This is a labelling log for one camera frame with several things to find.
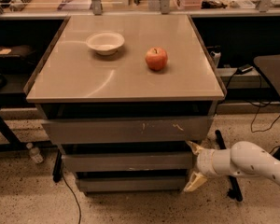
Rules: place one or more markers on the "black phone device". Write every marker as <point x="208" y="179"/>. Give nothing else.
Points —
<point x="244" y="69"/>

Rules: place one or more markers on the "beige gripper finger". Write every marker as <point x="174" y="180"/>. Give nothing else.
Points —
<point x="195" y="148"/>
<point x="195" y="181"/>

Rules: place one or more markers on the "red apple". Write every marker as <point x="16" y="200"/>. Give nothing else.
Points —
<point x="156" y="58"/>

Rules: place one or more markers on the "grey drawer cabinet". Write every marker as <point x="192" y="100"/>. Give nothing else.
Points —
<point x="74" y="82"/>

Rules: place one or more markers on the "clear plastic bottle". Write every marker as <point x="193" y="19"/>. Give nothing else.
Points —
<point x="34" y="153"/>

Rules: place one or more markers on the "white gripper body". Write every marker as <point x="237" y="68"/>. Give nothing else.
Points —
<point x="204" y="162"/>

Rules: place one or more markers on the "black table leg frame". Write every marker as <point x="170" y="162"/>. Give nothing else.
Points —
<point x="245" y="159"/>

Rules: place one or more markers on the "dark round table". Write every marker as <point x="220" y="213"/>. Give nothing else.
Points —
<point x="269" y="67"/>

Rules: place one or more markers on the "grey drawer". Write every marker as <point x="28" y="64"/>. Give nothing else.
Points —
<point x="130" y="184"/>
<point x="130" y="130"/>
<point x="128" y="161"/>

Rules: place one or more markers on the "grey bottom drawer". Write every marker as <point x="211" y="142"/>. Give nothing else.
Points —
<point x="130" y="184"/>

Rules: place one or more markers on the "white bowl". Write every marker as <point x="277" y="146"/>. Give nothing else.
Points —
<point x="105" y="42"/>

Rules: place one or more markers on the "grey top drawer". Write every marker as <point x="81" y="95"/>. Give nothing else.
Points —
<point x="130" y="130"/>

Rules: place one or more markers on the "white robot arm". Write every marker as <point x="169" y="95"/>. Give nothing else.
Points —
<point x="243" y="159"/>

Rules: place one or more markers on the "black left table leg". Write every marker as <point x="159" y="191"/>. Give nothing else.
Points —
<point x="19" y="126"/>

